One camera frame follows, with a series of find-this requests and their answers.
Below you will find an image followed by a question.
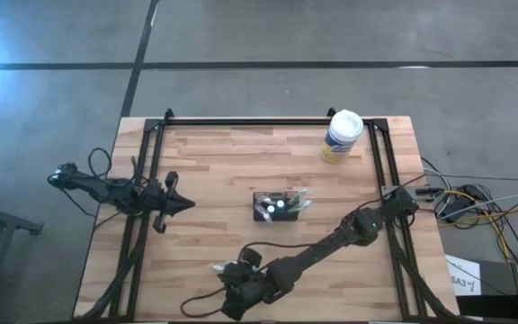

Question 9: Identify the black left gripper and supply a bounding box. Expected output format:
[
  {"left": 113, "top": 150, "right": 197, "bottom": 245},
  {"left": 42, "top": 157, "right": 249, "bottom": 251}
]
[{"left": 145, "top": 170, "right": 196, "bottom": 234}]

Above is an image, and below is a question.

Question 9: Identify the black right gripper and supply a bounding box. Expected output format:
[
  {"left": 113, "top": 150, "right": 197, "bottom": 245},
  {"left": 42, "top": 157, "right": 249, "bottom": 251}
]
[{"left": 217, "top": 247, "right": 282, "bottom": 321}]

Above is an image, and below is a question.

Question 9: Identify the Lysol wipes canister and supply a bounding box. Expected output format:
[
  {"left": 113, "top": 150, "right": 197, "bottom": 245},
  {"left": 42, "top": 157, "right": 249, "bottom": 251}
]
[{"left": 320, "top": 109, "right": 364, "bottom": 166}]

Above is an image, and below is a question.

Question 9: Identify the grey mounting plate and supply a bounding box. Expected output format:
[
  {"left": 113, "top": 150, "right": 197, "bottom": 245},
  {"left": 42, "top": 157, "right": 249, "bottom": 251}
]
[{"left": 380, "top": 183, "right": 444, "bottom": 200}]

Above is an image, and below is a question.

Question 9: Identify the white paper sign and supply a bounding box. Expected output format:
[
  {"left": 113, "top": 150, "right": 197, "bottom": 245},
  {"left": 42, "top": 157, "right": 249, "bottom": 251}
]
[{"left": 445, "top": 254, "right": 483, "bottom": 297}]

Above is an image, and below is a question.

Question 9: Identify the dark grey equipment box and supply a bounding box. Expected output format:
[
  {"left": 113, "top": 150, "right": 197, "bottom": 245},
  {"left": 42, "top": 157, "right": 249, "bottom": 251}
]
[{"left": 455, "top": 259, "right": 518, "bottom": 323}]

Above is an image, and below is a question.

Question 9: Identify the black wire caddy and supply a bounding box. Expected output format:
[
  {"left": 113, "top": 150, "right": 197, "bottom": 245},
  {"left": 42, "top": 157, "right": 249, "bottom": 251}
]
[{"left": 253, "top": 191, "right": 300, "bottom": 222}]

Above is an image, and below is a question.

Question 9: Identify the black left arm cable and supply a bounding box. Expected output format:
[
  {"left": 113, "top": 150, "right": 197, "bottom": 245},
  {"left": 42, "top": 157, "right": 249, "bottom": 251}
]
[{"left": 86, "top": 147, "right": 152, "bottom": 185}]

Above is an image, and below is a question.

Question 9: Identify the black floor cable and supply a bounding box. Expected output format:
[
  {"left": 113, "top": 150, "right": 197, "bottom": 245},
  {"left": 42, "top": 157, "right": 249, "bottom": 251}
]
[{"left": 59, "top": 188, "right": 102, "bottom": 221}]

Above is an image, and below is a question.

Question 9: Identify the black metal table frame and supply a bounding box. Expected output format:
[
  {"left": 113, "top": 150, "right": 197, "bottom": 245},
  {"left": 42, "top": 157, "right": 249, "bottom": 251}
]
[{"left": 76, "top": 107, "right": 460, "bottom": 323}]

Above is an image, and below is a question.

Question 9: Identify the white cable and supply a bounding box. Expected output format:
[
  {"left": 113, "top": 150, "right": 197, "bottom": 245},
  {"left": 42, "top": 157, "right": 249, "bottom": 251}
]
[{"left": 436, "top": 193, "right": 518, "bottom": 221}]

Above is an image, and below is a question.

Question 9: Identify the yellow cable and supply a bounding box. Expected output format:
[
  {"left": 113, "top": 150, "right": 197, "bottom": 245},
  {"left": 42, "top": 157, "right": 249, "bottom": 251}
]
[{"left": 438, "top": 188, "right": 518, "bottom": 293}]

